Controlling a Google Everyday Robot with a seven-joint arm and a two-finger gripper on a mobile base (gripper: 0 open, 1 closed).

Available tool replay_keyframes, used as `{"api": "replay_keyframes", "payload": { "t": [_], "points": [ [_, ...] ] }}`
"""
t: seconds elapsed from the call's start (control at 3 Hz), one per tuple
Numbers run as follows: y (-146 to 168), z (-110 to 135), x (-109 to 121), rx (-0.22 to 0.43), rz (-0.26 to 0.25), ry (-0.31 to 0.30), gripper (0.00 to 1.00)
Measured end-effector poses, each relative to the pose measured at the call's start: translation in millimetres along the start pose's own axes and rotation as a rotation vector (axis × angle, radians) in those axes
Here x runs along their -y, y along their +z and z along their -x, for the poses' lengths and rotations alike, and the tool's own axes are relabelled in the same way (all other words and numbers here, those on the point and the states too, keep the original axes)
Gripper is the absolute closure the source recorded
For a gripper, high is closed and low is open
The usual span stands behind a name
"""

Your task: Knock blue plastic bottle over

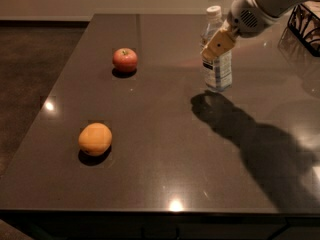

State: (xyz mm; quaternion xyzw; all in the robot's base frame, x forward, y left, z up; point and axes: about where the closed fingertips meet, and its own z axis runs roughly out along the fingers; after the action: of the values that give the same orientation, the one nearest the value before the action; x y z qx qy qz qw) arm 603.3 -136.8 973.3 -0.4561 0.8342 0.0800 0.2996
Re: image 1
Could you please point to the black wire basket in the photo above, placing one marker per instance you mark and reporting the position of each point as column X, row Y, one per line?
column 304, row 22

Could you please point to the red apple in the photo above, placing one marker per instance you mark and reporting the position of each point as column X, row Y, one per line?
column 125, row 60

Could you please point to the orange fruit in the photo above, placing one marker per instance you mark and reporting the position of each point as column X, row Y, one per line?
column 95, row 139

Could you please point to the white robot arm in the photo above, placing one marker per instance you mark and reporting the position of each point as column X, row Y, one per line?
column 246, row 19

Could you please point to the clear blue-label plastic bottle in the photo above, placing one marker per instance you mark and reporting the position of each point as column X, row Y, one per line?
column 218, row 72

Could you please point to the white-grey gripper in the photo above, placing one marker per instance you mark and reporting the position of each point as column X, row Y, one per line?
column 242, row 20

